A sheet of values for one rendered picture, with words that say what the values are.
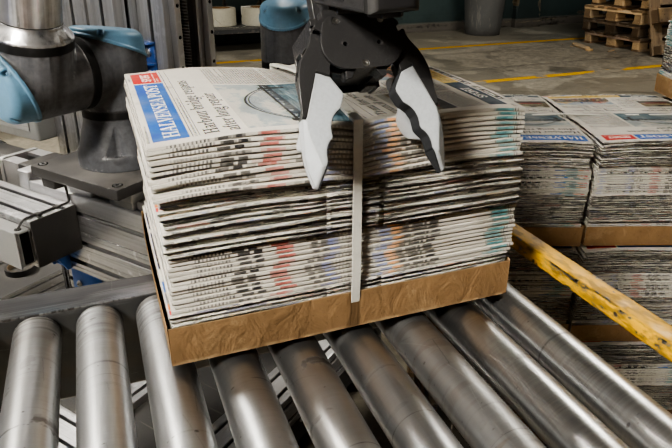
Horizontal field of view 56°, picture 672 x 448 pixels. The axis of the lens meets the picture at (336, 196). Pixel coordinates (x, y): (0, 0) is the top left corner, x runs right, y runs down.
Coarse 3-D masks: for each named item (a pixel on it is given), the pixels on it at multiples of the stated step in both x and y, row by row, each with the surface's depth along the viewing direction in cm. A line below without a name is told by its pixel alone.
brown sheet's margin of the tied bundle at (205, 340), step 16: (144, 224) 83; (160, 304) 63; (304, 304) 62; (320, 304) 63; (224, 320) 60; (240, 320) 60; (256, 320) 61; (272, 320) 62; (288, 320) 62; (304, 320) 63; (320, 320) 64; (176, 336) 58; (192, 336) 59; (208, 336) 60; (224, 336) 60; (240, 336) 61; (256, 336) 62; (272, 336) 62; (288, 336) 63; (304, 336) 64; (176, 352) 59; (192, 352) 60; (208, 352) 60; (224, 352) 61
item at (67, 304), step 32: (96, 288) 74; (128, 288) 74; (0, 320) 68; (64, 320) 70; (128, 320) 73; (0, 352) 69; (64, 352) 72; (128, 352) 75; (0, 384) 70; (64, 384) 73
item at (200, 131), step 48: (144, 96) 65; (192, 96) 64; (240, 96) 65; (288, 96) 66; (144, 144) 52; (192, 144) 52; (240, 144) 54; (288, 144) 56; (144, 192) 80; (192, 192) 54; (240, 192) 56; (288, 192) 57; (192, 240) 56; (240, 240) 57; (288, 240) 59; (192, 288) 58; (240, 288) 60; (288, 288) 62
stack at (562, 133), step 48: (528, 96) 150; (576, 96) 150; (624, 96) 150; (528, 144) 118; (576, 144) 118; (624, 144) 118; (528, 192) 122; (576, 192) 122; (624, 192) 123; (528, 288) 130; (624, 288) 130
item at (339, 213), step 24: (264, 72) 78; (288, 72) 78; (336, 120) 58; (384, 120) 58; (336, 144) 57; (384, 144) 59; (336, 168) 58; (384, 168) 60; (336, 192) 59; (384, 192) 61; (336, 216) 60; (336, 240) 62; (336, 264) 63; (336, 288) 64; (360, 288) 65
